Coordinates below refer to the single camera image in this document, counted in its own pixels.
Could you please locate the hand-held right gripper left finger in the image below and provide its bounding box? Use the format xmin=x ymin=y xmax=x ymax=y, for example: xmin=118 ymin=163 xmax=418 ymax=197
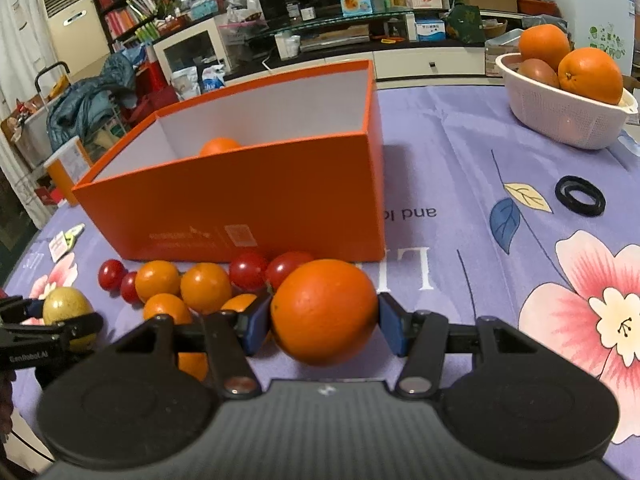
xmin=107 ymin=291 xmax=274 ymax=401

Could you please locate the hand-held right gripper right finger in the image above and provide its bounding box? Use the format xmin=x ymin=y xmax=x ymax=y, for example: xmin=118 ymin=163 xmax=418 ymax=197
xmin=377 ymin=291 xmax=544 ymax=402

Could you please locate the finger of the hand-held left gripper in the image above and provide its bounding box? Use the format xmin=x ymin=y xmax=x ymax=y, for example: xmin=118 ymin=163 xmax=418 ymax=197
xmin=0 ymin=297 xmax=46 ymax=323
xmin=0 ymin=312 xmax=104 ymax=348

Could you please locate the yellow-green round fruit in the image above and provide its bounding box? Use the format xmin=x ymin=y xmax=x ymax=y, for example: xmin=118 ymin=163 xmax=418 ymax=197
xmin=42 ymin=287 xmax=98 ymax=352

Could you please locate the small tangerine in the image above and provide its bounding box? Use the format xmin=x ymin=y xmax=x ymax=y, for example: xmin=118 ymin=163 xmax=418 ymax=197
xmin=177 ymin=352 xmax=210 ymax=382
xmin=220 ymin=293 xmax=258 ymax=313
xmin=134 ymin=260 xmax=182 ymax=298
xmin=142 ymin=293 xmax=193 ymax=326
xmin=180 ymin=262 xmax=233 ymax=315

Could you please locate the orange cardboard box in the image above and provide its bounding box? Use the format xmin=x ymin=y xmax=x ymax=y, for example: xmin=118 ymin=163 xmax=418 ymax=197
xmin=71 ymin=59 xmax=386 ymax=263

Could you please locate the small white card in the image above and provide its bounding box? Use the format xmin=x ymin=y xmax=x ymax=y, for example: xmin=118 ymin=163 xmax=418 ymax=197
xmin=48 ymin=224 xmax=86 ymax=262

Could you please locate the orange and white canister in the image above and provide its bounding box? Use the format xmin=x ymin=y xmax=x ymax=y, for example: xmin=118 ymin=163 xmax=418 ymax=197
xmin=44 ymin=136 xmax=95 ymax=207

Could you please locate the blue padded jacket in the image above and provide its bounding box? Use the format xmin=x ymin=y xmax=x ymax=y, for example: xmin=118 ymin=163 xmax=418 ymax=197
xmin=47 ymin=52 xmax=138 ymax=151

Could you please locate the red shopping bag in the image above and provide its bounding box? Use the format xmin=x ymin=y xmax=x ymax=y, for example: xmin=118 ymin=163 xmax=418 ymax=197
xmin=132 ymin=65 xmax=178 ymax=126

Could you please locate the white and blue bag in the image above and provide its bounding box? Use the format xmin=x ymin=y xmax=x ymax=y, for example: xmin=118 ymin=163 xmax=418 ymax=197
xmin=200 ymin=65 xmax=226 ymax=93

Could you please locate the white plastic bag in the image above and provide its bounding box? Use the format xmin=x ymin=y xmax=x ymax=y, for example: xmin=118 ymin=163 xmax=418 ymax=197
xmin=171 ymin=66 xmax=201 ymax=101

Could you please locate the white tv stand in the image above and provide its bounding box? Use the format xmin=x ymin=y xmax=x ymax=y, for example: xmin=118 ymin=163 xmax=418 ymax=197
xmin=220 ymin=7 xmax=506 ymax=81

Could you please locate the white plastic colander basket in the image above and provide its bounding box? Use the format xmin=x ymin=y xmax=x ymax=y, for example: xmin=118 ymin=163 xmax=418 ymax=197
xmin=495 ymin=52 xmax=640 ymax=151

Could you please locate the white curtain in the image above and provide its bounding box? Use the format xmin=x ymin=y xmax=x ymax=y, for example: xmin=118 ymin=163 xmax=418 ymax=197
xmin=0 ymin=0 xmax=51 ymax=121

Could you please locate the white glass-door cabinet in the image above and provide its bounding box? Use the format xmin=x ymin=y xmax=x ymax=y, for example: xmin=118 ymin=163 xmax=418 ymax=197
xmin=152 ymin=15 xmax=233 ymax=91

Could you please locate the white standing air conditioner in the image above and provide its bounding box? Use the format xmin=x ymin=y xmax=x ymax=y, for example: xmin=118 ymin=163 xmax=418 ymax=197
xmin=42 ymin=0 xmax=111 ymax=83

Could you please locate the brown round fruit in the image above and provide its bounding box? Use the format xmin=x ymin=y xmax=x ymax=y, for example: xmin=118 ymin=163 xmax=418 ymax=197
xmin=517 ymin=58 xmax=561 ymax=90

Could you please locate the blue and white box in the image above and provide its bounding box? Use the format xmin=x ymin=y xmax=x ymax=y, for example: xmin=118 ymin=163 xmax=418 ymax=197
xmin=415 ymin=19 xmax=447 ymax=42

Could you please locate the dark green bag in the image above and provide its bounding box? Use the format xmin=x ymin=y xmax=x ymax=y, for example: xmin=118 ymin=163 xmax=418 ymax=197
xmin=447 ymin=5 xmax=486 ymax=45

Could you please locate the dark bookshelf with books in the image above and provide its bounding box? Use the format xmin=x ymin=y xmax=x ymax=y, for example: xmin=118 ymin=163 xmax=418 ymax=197
xmin=82 ymin=0 xmax=191 ymax=53

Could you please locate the white refrigerator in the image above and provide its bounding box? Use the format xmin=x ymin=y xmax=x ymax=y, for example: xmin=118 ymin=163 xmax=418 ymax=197
xmin=530 ymin=0 xmax=638 ymax=78

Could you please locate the black rubber ring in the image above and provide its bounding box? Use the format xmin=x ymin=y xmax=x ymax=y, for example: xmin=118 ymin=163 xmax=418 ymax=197
xmin=555 ymin=175 xmax=607 ymax=217

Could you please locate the black trolley handle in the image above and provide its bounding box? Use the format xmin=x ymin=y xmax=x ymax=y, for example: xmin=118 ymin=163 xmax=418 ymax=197
xmin=34 ymin=61 xmax=71 ymax=111

